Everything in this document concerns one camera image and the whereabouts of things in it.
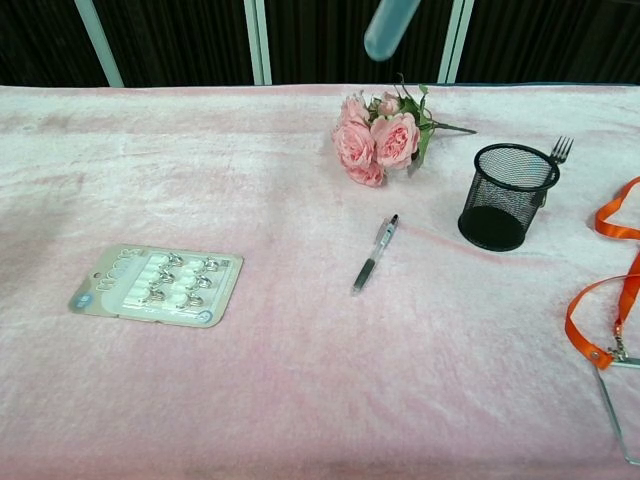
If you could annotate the white tube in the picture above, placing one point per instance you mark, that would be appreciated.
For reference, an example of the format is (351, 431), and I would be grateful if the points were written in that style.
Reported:
(387, 35)

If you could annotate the black metal mesh pen holder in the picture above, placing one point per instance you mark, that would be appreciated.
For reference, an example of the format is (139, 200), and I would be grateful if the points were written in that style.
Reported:
(492, 227)

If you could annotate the clear black gel pen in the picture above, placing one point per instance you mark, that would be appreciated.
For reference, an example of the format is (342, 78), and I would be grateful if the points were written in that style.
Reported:
(372, 260)

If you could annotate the pink artificial rose bouquet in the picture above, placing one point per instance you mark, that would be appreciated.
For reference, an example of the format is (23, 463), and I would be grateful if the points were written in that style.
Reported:
(395, 140)

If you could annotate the pink plush table cloth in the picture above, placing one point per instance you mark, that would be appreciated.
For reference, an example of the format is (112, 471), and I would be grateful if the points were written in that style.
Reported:
(250, 390)

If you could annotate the metal hooks blister pack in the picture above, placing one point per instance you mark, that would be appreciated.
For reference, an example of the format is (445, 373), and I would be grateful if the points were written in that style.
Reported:
(125, 275)

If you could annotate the black pleated curtain panel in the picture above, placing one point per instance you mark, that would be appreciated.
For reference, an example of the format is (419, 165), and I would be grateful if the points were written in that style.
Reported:
(40, 40)
(175, 40)
(325, 40)
(555, 40)

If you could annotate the dark metal fork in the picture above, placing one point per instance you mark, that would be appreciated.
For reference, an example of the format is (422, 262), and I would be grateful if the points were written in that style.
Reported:
(562, 147)

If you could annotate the clear badge holder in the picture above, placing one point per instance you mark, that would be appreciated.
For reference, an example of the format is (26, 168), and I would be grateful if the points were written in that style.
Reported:
(607, 400)

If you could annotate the aluminium frame post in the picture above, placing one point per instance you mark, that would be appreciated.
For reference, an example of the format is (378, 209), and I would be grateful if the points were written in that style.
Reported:
(456, 40)
(259, 40)
(102, 45)

